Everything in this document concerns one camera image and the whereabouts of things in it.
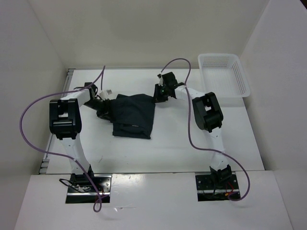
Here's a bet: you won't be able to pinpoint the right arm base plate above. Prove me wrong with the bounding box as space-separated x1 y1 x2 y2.
195 173 241 202

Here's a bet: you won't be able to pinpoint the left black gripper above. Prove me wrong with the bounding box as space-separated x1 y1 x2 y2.
83 98 115 122

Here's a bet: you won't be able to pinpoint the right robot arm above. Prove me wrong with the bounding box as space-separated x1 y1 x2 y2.
153 72 232 188

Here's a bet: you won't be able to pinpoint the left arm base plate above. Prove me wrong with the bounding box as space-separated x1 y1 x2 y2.
60 174 112 204

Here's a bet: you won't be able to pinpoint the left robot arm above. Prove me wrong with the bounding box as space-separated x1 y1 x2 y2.
49 82 111 192

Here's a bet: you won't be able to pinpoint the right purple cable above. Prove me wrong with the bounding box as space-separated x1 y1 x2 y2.
160 57 251 201

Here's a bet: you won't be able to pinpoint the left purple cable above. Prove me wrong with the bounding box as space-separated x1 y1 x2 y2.
19 65 106 213

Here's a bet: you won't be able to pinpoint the purple cable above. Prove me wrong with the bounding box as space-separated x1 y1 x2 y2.
160 57 251 201
19 65 106 213

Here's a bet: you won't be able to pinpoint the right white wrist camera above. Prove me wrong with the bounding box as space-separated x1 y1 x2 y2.
157 73 164 86

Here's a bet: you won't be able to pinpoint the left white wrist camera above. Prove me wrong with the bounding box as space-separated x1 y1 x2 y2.
98 90 113 100

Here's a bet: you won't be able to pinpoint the white perforated plastic basket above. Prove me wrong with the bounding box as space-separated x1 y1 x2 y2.
198 53 250 98

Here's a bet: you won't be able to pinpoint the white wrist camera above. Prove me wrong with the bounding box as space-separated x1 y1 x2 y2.
157 73 164 86
98 90 113 100

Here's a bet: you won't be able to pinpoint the dark navy shorts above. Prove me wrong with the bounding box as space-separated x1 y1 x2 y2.
110 94 155 139

